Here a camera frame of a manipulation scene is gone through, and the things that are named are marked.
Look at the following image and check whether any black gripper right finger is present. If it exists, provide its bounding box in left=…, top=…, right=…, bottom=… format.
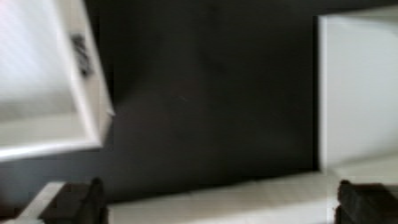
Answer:
left=333, top=180, right=398, bottom=224

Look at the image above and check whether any white L-shaped border wall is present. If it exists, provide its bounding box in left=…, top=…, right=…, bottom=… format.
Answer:
left=108, top=155, right=398, bottom=224

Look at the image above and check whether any white drawer cabinet shell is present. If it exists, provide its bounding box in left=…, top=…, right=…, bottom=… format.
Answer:
left=319, top=15, right=398, bottom=168

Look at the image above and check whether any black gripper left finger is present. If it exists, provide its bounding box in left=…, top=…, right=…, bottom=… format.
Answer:
left=14, top=177, right=110, bottom=224

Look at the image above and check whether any white drawer box front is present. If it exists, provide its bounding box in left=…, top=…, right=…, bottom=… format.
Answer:
left=0, top=0, right=113, bottom=161

